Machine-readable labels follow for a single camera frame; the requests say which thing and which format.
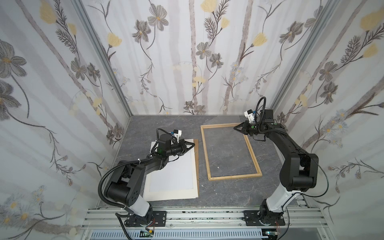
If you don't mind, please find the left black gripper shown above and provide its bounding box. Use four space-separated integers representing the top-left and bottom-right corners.
165 140 195 158

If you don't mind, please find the wooden picture frame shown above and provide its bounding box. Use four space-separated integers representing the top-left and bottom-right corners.
201 123 263 181

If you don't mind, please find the white mat photo sheet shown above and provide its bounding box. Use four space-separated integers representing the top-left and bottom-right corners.
143 148 199 202

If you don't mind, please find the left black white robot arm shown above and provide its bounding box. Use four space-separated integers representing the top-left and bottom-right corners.
98 131 195 227

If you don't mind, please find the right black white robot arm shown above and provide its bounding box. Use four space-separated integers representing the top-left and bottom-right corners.
234 110 319 226

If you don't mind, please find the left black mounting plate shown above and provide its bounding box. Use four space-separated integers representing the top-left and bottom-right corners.
124 210 167 228

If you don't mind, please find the black mounting plate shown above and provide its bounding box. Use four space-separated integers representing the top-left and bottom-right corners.
124 210 167 228
243 211 286 227

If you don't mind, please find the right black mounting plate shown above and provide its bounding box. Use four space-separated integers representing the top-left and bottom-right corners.
243 211 286 227

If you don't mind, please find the small green circuit board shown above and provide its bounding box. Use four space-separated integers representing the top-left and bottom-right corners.
139 230 154 238

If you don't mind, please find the brown frame backing board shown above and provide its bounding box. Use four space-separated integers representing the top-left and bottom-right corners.
194 139 200 195

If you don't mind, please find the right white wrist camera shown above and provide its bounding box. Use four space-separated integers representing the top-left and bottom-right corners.
244 110 257 124

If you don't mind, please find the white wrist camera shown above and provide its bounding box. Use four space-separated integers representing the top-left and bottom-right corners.
244 110 257 124
170 130 182 143

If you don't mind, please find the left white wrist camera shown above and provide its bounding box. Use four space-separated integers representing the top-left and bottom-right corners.
170 130 182 143

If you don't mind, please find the white slotted cable duct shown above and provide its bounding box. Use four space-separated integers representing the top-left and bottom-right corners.
89 229 265 240

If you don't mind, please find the right black cable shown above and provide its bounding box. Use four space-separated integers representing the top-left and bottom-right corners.
296 155 330 199

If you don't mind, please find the right corner aluminium post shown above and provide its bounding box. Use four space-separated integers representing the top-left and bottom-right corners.
271 1 339 113

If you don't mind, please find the corner aluminium post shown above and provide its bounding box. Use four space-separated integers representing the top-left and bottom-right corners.
271 1 339 113
71 0 133 120

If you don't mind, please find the left black corrugated cable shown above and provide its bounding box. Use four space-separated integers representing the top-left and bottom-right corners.
97 158 151 211

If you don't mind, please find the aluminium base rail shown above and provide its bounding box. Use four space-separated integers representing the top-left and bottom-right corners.
80 206 328 232

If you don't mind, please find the left corner aluminium post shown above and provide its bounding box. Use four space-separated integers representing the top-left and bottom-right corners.
71 0 133 120

